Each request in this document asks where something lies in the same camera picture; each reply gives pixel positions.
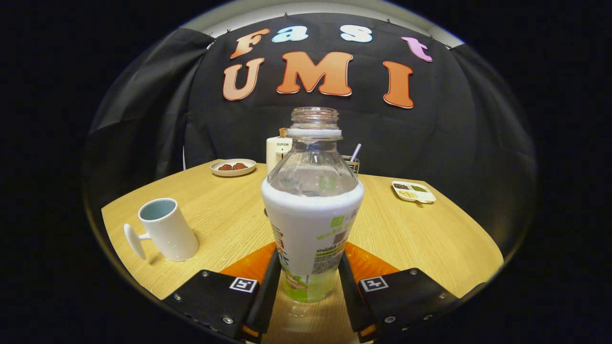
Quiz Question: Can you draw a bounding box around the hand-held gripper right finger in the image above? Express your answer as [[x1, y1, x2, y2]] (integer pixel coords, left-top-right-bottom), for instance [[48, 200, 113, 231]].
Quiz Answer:
[[338, 242, 462, 343]]

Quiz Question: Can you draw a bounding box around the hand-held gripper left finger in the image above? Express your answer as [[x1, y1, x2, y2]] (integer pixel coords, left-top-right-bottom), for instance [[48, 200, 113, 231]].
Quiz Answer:
[[163, 242, 283, 343]]

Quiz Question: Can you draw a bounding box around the clear white-label juice bottle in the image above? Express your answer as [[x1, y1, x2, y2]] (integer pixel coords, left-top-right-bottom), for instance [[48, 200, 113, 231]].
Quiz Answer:
[[261, 107, 365, 303]]

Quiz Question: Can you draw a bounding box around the white ceramic cup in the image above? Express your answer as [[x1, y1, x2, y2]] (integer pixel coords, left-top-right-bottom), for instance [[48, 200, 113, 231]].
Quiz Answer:
[[123, 198, 200, 262]]

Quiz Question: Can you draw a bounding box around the wooden table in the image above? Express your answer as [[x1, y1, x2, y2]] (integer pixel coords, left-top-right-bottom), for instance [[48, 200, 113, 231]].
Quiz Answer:
[[101, 159, 504, 344]]

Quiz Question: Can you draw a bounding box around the white compartment seasoning tray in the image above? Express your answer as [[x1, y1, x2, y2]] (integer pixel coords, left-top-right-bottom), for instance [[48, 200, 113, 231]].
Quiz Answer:
[[392, 181, 437, 204]]

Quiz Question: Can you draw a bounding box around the small white oval plate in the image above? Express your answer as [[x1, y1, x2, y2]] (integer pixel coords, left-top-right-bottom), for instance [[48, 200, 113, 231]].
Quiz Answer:
[[210, 159, 257, 177]]

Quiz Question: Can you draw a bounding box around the white toaster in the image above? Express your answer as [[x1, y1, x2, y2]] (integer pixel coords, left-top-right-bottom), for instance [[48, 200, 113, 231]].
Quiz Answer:
[[266, 136, 293, 175]]

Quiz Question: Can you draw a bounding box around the black backdrop cloth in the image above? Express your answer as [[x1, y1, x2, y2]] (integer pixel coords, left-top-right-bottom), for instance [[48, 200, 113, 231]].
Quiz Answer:
[[84, 12, 538, 258]]

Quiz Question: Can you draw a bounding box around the wire mesh basket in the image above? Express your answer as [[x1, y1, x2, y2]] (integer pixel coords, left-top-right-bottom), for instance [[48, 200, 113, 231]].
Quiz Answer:
[[340, 155, 361, 176]]

